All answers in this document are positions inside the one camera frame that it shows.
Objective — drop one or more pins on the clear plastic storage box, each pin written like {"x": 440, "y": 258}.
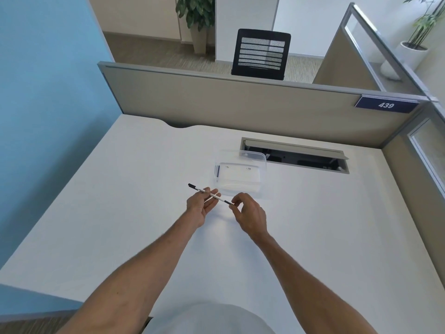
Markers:
{"x": 239, "y": 172}

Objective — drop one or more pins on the bamboo plant in white pot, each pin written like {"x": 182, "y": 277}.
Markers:
{"x": 410, "y": 41}

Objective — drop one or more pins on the person's right thumb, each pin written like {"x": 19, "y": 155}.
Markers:
{"x": 237, "y": 213}

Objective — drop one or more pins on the person's left thumb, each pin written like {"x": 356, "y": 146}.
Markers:
{"x": 202, "y": 193}

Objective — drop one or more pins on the person's grey shirt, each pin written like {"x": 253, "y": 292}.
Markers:
{"x": 205, "y": 320}

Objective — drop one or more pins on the beige glass-topped side partition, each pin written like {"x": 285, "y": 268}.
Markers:
{"x": 389, "y": 83}

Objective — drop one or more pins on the person's right hand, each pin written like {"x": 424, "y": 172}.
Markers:
{"x": 253, "y": 217}

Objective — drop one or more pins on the green leafy potted plant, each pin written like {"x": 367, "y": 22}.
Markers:
{"x": 195, "y": 17}

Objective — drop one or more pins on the person's right forearm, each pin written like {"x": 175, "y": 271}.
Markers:
{"x": 309, "y": 285}

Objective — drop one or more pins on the blue number sign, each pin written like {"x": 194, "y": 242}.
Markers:
{"x": 386, "y": 105}

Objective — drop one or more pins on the person's left hand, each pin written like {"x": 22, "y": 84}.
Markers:
{"x": 196, "y": 209}

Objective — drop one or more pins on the person's left forearm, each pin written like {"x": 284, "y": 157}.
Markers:
{"x": 139, "y": 274}

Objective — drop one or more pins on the black and white pen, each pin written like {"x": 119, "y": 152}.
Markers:
{"x": 208, "y": 194}

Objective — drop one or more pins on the beige desk partition panel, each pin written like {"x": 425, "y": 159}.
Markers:
{"x": 250, "y": 107}

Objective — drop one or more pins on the black mesh office chair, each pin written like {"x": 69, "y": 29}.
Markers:
{"x": 260, "y": 53}

